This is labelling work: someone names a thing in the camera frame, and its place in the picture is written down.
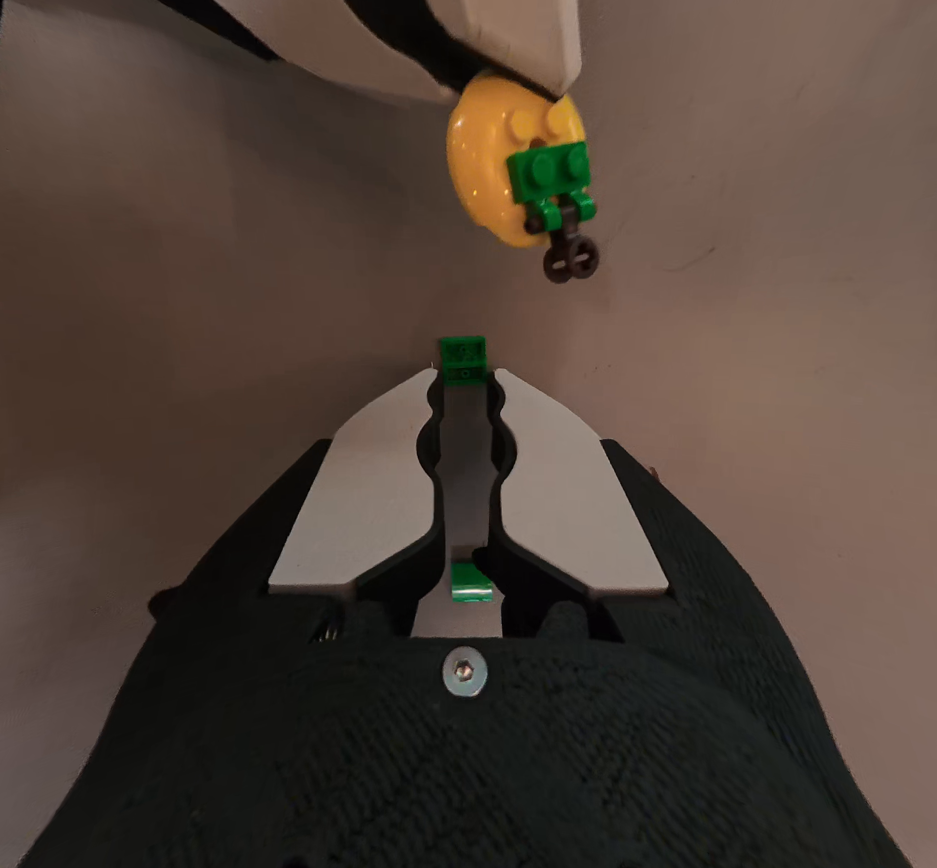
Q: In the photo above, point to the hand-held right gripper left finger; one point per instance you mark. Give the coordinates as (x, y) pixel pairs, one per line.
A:
(366, 502)

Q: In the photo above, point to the dark small connector brick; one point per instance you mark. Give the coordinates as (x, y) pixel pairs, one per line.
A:
(571, 264)

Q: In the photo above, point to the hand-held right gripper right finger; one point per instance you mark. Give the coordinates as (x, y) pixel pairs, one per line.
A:
(571, 502)

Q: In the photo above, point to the green studded square plate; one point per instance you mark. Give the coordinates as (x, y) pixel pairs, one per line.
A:
(462, 355)

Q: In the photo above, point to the green clip plate brick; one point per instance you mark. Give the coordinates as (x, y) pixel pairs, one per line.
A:
(549, 176)

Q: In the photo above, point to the yellow round disc brick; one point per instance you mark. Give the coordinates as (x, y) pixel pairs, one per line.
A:
(476, 165)

